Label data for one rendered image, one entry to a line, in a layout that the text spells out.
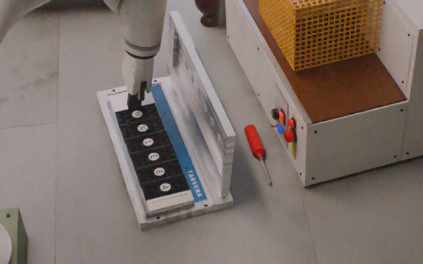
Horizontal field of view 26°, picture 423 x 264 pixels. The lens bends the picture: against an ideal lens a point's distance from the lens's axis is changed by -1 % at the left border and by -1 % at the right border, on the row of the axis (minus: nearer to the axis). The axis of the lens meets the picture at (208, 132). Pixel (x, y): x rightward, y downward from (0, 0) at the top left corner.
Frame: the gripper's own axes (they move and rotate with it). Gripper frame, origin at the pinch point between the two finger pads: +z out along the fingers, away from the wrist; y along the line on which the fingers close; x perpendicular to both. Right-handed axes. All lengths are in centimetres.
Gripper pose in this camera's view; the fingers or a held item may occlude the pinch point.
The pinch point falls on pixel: (134, 100)
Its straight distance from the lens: 216.1
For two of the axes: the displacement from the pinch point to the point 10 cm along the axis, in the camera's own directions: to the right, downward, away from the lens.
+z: -1.5, 7.5, 6.5
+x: 9.4, -0.8, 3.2
